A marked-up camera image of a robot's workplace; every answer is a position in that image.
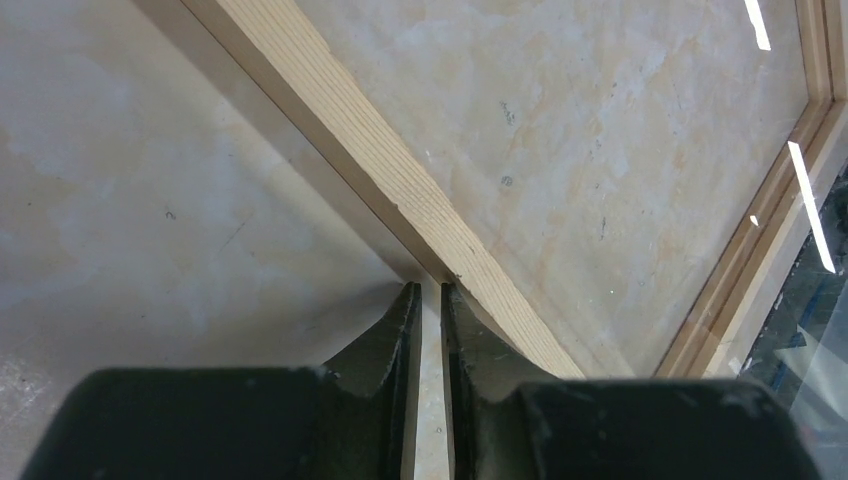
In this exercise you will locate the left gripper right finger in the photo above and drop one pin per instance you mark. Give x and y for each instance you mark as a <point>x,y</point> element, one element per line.
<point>510,419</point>

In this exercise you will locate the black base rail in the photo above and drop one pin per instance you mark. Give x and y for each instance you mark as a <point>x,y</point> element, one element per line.
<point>801,350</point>

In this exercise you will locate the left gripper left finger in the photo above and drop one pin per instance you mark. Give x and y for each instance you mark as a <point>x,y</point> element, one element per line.
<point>351,417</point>

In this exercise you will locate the clear glass sheet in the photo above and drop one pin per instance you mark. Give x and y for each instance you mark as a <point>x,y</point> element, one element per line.
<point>619,160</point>

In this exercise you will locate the wooden picture frame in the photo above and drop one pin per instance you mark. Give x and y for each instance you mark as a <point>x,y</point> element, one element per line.
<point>278,47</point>

